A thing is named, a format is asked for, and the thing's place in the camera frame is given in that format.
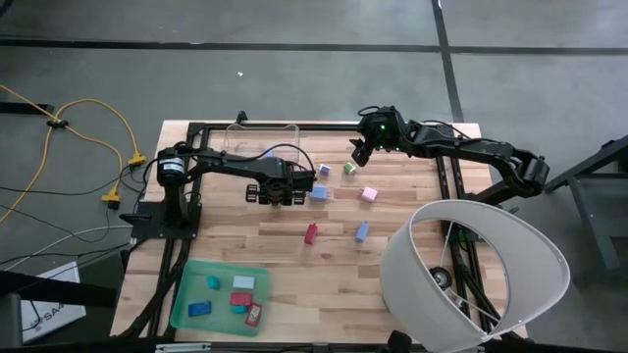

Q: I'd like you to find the white floor cable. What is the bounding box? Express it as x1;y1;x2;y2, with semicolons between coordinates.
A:
3;224;134;272

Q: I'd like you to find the grey post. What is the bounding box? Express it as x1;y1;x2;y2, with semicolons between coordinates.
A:
0;292;24;353

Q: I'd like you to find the white lamp shade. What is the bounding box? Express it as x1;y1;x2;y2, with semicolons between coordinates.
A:
380;198;572;353

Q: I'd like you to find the clear plastic tray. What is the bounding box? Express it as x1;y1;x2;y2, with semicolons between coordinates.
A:
223;123;301;171

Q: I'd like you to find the silver bracket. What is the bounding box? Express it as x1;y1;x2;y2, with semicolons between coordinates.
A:
155;342;212;352

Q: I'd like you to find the dark metal cart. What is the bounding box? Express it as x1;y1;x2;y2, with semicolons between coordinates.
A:
541;132;628;288

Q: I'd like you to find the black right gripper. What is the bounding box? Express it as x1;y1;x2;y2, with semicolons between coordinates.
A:
348;106;408;168

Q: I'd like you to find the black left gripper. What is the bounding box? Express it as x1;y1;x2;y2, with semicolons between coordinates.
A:
245;162;317;206

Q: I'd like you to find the white printed cardboard box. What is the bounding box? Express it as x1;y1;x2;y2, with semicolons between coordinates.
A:
20;261;87;344

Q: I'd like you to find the translucent green plastic tray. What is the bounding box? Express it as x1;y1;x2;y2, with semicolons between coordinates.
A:
169;259;272;338

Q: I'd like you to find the black floor bar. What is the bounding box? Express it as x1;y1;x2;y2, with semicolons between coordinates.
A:
0;102;55;115

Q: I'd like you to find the black slanted bar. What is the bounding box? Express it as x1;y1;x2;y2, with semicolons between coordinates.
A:
0;268;119;309

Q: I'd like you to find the blue box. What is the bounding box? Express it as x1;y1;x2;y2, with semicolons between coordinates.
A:
187;300;213;318

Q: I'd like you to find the yellow extension cord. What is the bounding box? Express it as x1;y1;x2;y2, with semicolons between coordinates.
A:
0;97;147;227
0;82;124;205

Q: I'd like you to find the black metal table frame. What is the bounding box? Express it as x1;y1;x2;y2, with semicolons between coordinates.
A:
117;120;497;353

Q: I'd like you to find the black floor cable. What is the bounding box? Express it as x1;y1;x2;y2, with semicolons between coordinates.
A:
0;183;114;197

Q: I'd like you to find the red printed box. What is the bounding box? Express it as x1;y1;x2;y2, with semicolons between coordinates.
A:
244;302;263;328

